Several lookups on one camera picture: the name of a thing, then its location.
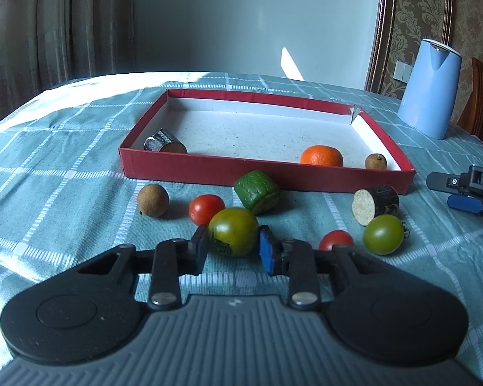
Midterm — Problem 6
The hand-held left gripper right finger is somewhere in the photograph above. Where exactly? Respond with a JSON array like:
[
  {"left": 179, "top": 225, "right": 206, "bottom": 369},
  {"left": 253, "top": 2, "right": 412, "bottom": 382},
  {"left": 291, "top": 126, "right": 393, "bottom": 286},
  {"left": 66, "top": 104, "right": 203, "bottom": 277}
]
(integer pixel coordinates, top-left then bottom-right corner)
[{"left": 258, "top": 225, "right": 385, "bottom": 312}]

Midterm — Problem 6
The brown wooden chair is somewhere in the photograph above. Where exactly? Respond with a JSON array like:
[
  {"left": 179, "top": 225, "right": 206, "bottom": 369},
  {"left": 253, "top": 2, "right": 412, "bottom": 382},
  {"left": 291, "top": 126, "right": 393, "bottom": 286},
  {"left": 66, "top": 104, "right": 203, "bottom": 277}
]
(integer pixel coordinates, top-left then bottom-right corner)
[{"left": 457, "top": 57, "right": 483, "bottom": 147}]

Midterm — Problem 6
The brown wooden wall frame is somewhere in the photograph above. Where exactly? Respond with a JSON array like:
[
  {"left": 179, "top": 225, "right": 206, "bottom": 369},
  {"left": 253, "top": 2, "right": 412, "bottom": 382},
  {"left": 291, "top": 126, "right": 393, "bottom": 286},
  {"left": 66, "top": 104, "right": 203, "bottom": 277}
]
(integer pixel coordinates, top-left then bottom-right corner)
[{"left": 364, "top": 0, "right": 455, "bottom": 97}]

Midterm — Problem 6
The white wall switch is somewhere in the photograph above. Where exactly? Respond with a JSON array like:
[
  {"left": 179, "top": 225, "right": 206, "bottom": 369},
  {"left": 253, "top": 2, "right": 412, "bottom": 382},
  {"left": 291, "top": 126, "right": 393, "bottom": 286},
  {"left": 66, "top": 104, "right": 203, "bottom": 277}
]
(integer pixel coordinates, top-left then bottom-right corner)
[{"left": 394, "top": 60, "right": 414, "bottom": 82}]

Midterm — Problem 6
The patterned brown curtain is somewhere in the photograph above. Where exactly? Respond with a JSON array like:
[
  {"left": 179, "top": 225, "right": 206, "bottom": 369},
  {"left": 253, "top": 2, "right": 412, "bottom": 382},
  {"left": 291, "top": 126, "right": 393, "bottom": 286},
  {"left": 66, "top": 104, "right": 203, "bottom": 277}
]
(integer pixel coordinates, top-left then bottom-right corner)
[{"left": 0, "top": 0, "right": 135, "bottom": 121}]

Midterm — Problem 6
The red cherry tomato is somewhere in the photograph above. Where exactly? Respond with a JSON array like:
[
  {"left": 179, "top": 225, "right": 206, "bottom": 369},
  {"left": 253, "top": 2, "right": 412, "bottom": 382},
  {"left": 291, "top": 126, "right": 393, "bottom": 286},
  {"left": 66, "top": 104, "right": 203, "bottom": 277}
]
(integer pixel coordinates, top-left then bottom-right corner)
[
  {"left": 318, "top": 230, "right": 355, "bottom": 252},
  {"left": 188, "top": 194, "right": 226, "bottom": 226}
]

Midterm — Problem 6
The dark eggplant piece in box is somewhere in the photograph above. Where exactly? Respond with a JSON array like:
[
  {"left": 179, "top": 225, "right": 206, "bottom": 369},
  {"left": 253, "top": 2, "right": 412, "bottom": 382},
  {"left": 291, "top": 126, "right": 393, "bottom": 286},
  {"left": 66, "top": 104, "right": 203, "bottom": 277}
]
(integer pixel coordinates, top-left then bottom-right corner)
[{"left": 144, "top": 129, "right": 188, "bottom": 154}]

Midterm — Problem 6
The small green tomato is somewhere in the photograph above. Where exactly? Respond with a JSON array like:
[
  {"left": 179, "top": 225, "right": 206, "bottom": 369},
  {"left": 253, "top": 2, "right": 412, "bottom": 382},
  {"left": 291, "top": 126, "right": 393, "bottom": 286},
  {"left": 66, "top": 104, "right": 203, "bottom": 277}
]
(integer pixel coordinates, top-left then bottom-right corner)
[{"left": 362, "top": 214, "right": 410, "bottom": 255}]

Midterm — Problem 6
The green cucumber piece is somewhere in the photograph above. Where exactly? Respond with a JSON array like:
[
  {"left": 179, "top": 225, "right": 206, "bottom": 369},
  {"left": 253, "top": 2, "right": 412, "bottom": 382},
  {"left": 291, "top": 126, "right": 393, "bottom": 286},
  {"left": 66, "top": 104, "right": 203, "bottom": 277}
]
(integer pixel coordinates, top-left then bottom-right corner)
[{"left": 233, "top": 170, "right": 282, "bottom": 215}]

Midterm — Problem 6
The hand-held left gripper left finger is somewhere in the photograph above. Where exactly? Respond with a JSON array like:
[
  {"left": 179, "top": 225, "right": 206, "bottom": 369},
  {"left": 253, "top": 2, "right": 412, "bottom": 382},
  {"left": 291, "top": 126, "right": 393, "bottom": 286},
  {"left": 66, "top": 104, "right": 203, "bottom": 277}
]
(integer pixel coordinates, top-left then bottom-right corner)
[{"left": 78, "top": 224, "right": 210, "bottom": 311}]

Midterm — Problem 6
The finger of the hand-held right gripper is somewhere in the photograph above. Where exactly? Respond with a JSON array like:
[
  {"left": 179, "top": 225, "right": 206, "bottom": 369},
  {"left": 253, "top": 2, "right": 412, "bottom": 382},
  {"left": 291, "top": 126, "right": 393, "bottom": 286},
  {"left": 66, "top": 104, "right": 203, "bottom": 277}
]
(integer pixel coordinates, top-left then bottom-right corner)
[
  {"left": 447, "top": 194, "right": 483, "bottom": 223},
  {"left": 426, "top": 171, "right": 464, "bottom": 192}
]

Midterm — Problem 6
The orange tangerine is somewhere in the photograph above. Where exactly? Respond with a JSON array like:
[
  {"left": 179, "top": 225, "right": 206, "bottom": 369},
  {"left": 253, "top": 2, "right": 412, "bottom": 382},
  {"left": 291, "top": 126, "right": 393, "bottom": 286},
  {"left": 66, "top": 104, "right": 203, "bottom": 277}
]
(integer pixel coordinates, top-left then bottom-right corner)
[{"left": 300, "top": 145, "right": 344, "bottom": 167}]

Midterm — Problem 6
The blue electric kettle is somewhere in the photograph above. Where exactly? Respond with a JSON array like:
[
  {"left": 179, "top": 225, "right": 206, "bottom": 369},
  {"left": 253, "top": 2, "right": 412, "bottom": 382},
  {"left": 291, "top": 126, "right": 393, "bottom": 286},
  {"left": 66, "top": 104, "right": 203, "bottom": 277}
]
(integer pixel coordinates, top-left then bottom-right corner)
[{"left": 397, "top": 38, "right": 463, "bottom": 141}]

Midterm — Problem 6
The brown longan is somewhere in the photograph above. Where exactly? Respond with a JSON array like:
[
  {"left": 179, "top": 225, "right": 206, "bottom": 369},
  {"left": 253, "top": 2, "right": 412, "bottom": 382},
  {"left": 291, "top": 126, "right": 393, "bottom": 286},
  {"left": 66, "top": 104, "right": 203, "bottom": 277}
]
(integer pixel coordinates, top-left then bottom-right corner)
[
  {"left": 365, "top": 153, "right": 388, "bottom": 170},
  {"left": 137, "top": 184, "right": 170, "bottom": 218}
]

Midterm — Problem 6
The teal checked tablecloth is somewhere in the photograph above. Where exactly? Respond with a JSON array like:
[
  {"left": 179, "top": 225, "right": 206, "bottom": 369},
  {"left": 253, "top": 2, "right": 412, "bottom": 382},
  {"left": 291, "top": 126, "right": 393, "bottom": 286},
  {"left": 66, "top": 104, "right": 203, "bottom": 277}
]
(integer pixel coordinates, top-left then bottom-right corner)
[{"left": 0, "top": 71, "right": 483, "bottom": 386}]

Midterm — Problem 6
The large green tomato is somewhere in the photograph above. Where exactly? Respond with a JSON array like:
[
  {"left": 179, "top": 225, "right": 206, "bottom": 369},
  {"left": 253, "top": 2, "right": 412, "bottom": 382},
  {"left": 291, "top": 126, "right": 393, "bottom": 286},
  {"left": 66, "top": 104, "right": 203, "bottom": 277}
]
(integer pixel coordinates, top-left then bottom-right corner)
[{"left": 208, "top": 207, "right": 260, "bottom": 257}]

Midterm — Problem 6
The red cardboard box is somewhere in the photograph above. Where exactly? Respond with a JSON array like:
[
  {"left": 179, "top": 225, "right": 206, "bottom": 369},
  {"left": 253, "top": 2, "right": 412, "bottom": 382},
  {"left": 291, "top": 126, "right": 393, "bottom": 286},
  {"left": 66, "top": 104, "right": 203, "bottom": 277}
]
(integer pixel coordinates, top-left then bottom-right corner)
[{"left": 118, "top": 88, "right": 416, "bottom": 196}]

